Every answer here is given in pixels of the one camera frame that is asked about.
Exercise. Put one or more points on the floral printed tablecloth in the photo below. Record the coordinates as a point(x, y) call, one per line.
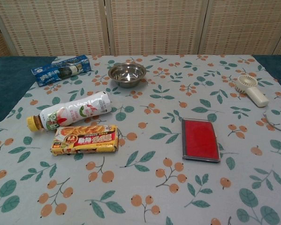
point(154, 175)

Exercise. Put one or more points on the blue cookie box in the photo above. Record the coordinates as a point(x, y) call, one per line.
point(60, 70)

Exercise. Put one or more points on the white bottle with yellow cap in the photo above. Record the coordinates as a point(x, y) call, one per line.
point(79, 111)

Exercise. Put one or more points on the yellow biscuit pack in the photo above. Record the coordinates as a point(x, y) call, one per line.
point(88, 140)

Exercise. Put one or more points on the stainless steel bowl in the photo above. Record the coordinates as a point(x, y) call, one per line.
point(126, 73)

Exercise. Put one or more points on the red flat case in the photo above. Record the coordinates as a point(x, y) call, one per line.
point(200, 138)

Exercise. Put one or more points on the small handheld fan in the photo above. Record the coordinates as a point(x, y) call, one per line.
point(252, 91)

